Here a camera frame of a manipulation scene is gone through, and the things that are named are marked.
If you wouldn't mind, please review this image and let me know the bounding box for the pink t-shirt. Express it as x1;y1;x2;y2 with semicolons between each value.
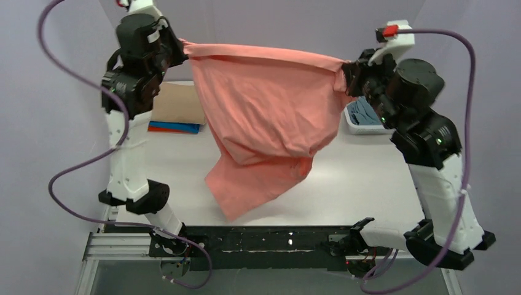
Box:
183;41;351;221

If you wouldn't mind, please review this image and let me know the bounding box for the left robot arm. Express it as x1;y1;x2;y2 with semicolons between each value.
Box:
98;14;187;238

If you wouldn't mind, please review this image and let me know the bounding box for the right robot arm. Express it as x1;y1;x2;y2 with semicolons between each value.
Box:
340;49;496;270

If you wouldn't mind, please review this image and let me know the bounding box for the teal crumpled t-shirt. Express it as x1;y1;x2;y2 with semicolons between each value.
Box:
347;96;381;126

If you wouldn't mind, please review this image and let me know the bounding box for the white plastic basket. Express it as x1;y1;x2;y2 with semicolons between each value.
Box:
344;103;394;135

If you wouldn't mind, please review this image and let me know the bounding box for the tan folded t-shirt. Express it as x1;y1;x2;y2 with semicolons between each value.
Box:
151;81;206;125

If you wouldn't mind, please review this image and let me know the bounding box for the blue folded t-shirt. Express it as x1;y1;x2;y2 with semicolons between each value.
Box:
149;121;201;131

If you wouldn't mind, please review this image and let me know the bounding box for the orange folded t-shirt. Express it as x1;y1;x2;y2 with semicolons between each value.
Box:
148;126;199;134

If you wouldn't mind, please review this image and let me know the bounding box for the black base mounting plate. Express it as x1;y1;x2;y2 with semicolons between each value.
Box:
149;226;388;271

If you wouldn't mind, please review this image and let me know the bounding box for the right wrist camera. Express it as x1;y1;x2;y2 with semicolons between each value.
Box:
368;20;415;66

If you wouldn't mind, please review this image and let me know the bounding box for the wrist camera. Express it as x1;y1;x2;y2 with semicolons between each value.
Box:
115;0;163;19
368;20;415;66

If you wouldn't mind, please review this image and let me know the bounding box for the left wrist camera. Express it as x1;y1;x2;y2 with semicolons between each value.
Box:
115;0;163;19

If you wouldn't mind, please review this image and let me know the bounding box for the aluminium frame rail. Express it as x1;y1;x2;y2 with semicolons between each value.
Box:
82;233;463;295

